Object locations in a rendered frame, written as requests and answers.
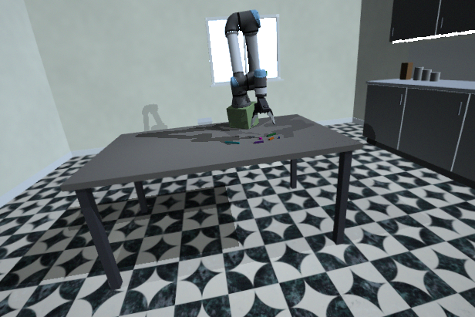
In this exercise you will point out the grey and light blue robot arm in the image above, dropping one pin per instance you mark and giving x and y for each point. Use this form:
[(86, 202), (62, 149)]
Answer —
[(249, 24)]

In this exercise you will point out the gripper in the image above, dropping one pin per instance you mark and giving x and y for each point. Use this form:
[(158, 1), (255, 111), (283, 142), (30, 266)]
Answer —
[(257, 109)]

